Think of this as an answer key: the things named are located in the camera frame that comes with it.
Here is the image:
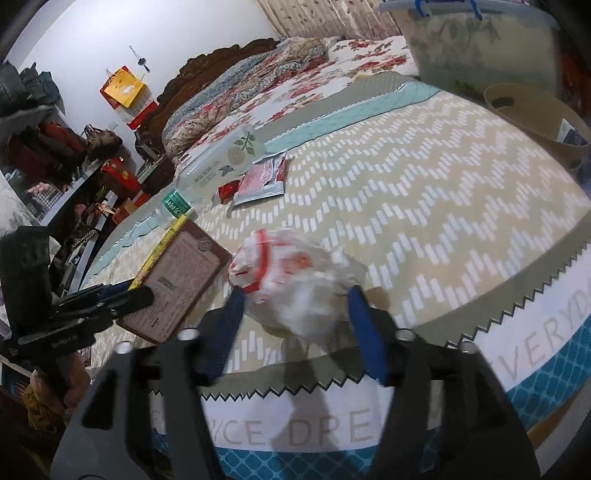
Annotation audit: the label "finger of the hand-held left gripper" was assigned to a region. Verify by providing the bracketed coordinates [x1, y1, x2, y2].
[58, 286, 156, 324]
[54, 282, 134, 302]

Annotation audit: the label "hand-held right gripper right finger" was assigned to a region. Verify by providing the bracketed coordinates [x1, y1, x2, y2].
[347, 284, 541, 480]

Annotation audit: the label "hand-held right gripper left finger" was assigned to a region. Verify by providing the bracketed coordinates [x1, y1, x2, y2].
[50, 286, 247, 480]

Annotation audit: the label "yellow brown medicine box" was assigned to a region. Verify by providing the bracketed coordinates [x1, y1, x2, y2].
[115, 217, 232, 344]

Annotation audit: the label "white red plastic bag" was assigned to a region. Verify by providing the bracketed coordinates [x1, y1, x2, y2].
[228, 228, 368, 340]

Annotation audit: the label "beige waste basket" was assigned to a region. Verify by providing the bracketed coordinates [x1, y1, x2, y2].
[483, 83, 591, 169]

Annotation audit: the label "person's left hand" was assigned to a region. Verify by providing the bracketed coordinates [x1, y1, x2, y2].
[62, 353, 93, 411]

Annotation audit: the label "grey shelving unit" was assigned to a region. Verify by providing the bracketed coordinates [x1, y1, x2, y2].
[0, 106, 139, 296]

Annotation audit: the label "clear bottle with green label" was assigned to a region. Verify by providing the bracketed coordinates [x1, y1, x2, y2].
[154, 187, 195, 232]

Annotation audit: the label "red gift bag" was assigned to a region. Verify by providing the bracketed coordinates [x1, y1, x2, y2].
[102, 159, 141, 195]

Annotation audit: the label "dark wooden nightstand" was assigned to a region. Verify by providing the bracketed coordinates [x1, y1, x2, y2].
[134, 134, 178, 195]

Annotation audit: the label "dark red hanging clothes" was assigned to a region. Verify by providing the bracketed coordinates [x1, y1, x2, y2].
[7, 121, 88, 178]

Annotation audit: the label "brown handbag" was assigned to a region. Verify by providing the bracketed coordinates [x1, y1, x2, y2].
[83, 124, 123, 160]

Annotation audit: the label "red snack packet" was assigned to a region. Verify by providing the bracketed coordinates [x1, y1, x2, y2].
[229, 150, 291, 208]

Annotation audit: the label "white bottle with leaf print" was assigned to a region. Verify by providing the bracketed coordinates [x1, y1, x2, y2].
[175, 124, 265, 204]

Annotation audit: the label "dark grey cloth bundle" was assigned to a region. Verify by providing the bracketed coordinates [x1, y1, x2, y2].
[0, 62, 63, 116]

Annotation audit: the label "yellow paper bag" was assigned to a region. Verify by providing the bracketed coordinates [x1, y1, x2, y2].
[100, 67, 147, 109]

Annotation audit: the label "floral quilt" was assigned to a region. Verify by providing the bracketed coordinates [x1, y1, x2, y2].
[161, 37, 342, 158]

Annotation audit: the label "carved wooden headboard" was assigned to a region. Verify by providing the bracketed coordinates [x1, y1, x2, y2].
[134, 37, 284, 153]

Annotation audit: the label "blue white small box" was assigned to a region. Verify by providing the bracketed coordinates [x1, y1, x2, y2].
[558, 117, 585, 145]

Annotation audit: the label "beige leaf print curtain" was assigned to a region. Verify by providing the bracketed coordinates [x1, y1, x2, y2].
[256, 0, 402, 40]

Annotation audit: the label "red wall calendar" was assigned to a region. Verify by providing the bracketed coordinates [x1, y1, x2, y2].
[121, 88, 158, 131]

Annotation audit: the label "hanging wall ornament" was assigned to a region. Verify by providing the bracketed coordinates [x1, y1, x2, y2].
[129, 45, 151, 73]

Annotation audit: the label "clear storage box blue handle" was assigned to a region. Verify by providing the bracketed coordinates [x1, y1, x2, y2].
[379, 0, 561, 95]

